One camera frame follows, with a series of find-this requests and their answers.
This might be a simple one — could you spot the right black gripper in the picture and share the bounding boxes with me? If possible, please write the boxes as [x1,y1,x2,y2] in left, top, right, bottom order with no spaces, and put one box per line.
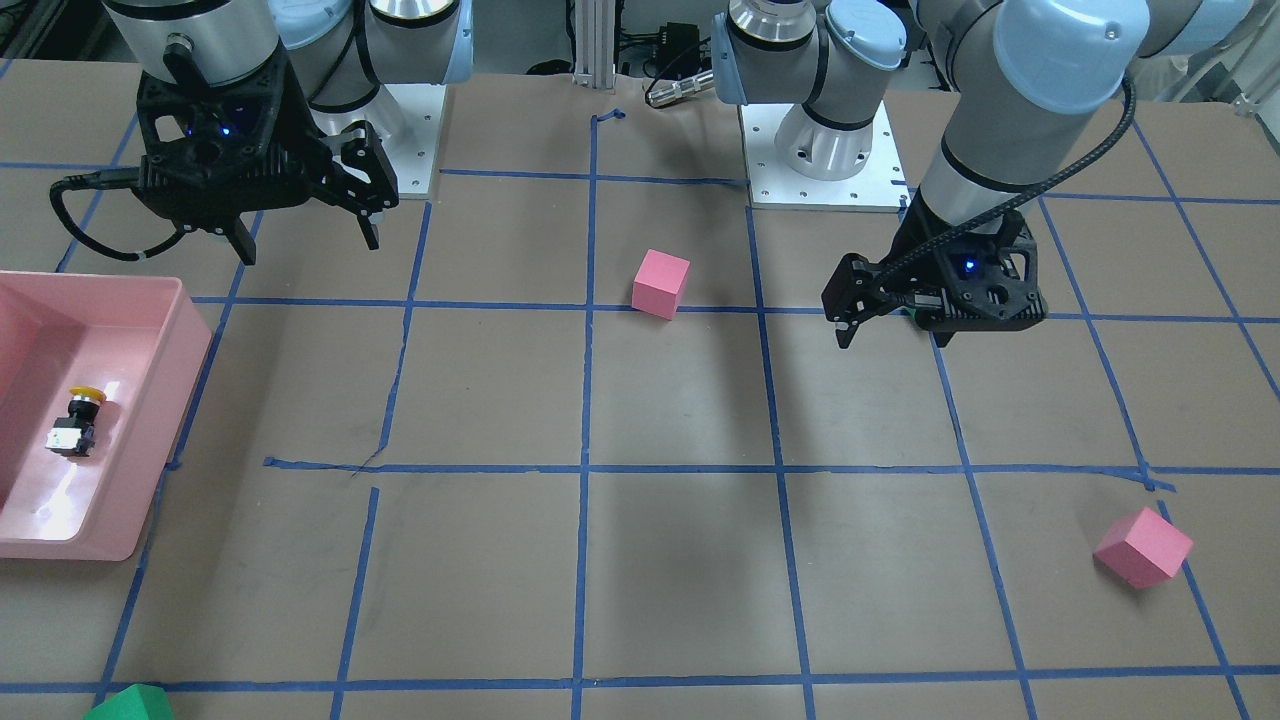
[134,45,401,266]

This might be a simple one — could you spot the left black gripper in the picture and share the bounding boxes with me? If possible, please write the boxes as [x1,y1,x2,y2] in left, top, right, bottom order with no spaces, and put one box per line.
[820,215,1048,350]

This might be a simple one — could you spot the yellow push button switch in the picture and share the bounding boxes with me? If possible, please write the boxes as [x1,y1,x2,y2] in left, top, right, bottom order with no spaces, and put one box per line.
[44,386,106,457]

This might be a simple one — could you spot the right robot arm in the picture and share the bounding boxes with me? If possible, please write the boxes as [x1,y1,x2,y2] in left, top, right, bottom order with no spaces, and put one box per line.
[77,1,474,265]

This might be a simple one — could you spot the pink plastic bin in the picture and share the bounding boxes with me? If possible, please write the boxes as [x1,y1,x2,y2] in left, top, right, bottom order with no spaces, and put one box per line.
[1,272,211,561]

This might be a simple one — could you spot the pink cube centre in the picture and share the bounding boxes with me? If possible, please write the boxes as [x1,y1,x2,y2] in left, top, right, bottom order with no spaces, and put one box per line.
[630,249,691,322]

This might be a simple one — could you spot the pink cube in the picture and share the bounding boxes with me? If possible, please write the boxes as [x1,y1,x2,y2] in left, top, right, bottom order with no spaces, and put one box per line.
[1093,507,1194,589]
[630,249,691,322]

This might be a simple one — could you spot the pink cube far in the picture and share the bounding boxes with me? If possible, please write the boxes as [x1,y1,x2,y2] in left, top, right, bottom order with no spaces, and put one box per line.
[1093,507,1194,589]

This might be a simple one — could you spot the green cube near bin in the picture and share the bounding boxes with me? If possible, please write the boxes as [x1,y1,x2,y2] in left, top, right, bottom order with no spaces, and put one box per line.
[83,684,175,720]

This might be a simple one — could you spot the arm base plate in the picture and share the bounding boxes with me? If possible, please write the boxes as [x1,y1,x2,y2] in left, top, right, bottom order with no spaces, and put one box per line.
[740,104,909,213]
[366,85,448,200]

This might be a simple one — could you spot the aluminium profile post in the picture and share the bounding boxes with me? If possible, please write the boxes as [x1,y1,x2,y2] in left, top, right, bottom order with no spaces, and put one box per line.
[572,0,618,94]

